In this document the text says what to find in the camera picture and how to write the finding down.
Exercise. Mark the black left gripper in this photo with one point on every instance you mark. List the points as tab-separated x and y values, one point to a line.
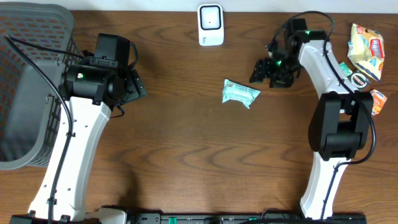
133	88

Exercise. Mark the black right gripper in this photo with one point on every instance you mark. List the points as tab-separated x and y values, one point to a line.
260	70

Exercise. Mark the teal crinkled snack pack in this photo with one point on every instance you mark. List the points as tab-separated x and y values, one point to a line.
238	92

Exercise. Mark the teal Kleenex tissue pack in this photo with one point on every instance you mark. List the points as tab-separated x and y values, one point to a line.
346	70

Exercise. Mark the dark green round-label pack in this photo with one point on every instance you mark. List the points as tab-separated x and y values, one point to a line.
359	80

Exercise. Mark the large yellow wipes pack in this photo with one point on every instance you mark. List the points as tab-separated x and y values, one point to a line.
366	51

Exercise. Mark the orange Kleenex tissue pack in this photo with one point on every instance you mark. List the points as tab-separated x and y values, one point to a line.
379	101

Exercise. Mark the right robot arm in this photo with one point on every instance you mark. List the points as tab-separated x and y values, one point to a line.
341	121

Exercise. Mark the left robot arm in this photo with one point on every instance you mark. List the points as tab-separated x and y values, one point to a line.
91	92

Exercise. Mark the white barcode scanner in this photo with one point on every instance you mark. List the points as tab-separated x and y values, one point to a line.
210	25

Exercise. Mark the dark grey plastic basket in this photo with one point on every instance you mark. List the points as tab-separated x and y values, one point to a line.
30	110

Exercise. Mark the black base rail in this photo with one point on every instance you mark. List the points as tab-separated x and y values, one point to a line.
269	216

